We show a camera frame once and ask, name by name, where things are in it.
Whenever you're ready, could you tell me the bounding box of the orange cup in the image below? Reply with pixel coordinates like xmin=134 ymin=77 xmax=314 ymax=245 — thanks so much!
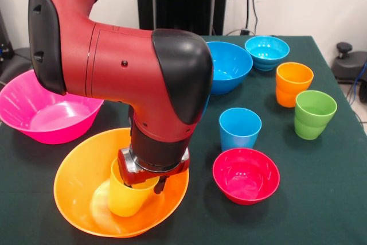
xmin=275 ymin=61 xmax=315 ymax=108

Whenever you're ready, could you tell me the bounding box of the medium blue bowl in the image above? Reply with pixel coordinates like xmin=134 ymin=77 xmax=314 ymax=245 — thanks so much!
xmin=205 ymin=41 xmax=254 ymax=95

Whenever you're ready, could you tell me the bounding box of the black stand base with knob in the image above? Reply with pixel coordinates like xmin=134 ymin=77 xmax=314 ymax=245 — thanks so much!
xmin=331 ymin=42 xmax=367 ymax=84

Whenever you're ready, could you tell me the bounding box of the small light blue bowl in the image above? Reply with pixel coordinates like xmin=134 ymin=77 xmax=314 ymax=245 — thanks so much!
xmin=244 ymin=35 xmax=291 ymax=72

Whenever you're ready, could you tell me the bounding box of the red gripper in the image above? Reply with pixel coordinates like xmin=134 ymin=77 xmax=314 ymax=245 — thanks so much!
xmin=117 ymin=147 xmax=190 ymax=195

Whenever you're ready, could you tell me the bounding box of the large magenta bowl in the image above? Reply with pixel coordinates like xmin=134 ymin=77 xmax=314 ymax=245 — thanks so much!
xmin=0 ymin=69 xmax=104 ymax=145

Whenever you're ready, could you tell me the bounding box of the blue cup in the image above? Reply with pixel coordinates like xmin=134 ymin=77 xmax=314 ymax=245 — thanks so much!
xmin=219 ymin=107 xmax=263 ymax=153

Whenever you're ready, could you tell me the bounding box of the large orange bowl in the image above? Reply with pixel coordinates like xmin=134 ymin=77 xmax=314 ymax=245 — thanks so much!
xmin=53 ymin=127 xmax=190 ymax=239

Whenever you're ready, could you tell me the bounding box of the green cup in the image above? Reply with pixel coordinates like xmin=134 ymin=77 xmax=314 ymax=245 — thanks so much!
xmin=294 ymin=90 xmax=338 ymax=141

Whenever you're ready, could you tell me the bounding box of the yellow cup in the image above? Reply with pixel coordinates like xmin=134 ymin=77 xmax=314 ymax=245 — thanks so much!
xmin=107 ymin=157 xmax=161 ymax=218

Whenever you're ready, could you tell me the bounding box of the dark green table cloth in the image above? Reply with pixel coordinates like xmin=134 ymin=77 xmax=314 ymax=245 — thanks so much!
xmin=0 ymin=34 xmax=367 ymax=245

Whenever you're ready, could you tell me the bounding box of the black equipment box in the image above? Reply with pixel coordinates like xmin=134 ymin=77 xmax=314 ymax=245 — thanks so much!
xmin=0 ymin=9 xmax=14 ymax=69

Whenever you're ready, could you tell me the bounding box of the small crimson bowl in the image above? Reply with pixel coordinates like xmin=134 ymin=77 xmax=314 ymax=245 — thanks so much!
xmin=212 ymin=147 xmax=281 ymax=206

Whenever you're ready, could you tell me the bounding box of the blue cable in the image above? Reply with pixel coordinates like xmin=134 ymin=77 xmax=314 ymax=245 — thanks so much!
xmin=346 ymin=60 xmax=367 ymax=107

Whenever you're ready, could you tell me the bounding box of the dark grey stand base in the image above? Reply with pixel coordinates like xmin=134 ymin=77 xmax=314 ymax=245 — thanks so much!
xmin=0 ymin=46 xmax=32 ymax=85

